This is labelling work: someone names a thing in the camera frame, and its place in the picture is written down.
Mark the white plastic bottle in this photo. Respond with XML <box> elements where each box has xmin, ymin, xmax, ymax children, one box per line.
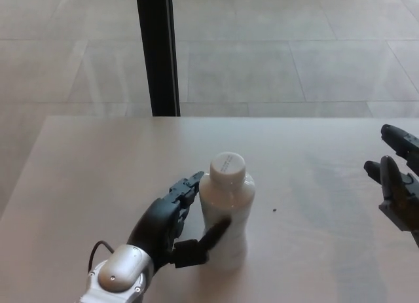
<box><xmin>198</xmin><ymin>171</ymin><xmax>257</xmax><ymax>272</ymax></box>

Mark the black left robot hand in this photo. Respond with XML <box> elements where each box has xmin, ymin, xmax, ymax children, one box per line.
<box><xmin>126</xmin><ymin>171</ymin><xmax>232</xmax><ymax>274</ymax></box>

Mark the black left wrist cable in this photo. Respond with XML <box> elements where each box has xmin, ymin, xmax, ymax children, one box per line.
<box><xmin>88</xmin><ymin>240</ymin><xmax>116</xmax><ymax>275</ymax></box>

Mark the black vertical frame post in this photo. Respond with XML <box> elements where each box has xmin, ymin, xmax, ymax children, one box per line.
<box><xmin>135</xmin><ymin>0</ymin><xmax>181</xmax><ymax>117</ymax></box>

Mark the white screw cap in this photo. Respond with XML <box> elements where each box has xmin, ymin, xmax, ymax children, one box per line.
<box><xmin>209</xmin><ymin>151</ymin><xmax>246</xmax><ymax>188</ymax></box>

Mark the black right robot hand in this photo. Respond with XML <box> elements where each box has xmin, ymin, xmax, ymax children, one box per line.
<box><xmin>363</xmin><ymin>123</ymin><xmax>419</xmax><ymax>249</ymax></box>

